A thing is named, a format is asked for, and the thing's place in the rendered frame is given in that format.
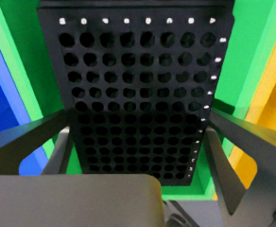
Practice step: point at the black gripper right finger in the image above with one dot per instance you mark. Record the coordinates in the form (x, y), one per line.
(239, 207)

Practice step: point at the yellow open bin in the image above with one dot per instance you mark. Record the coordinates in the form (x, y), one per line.
(243, 165)

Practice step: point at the green bin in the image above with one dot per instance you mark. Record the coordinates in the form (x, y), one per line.
(252, 42)

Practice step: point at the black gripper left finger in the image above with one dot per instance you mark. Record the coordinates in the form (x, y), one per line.
(19, 142)

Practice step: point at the blue bin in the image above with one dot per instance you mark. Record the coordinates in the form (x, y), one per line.
(34, 163)

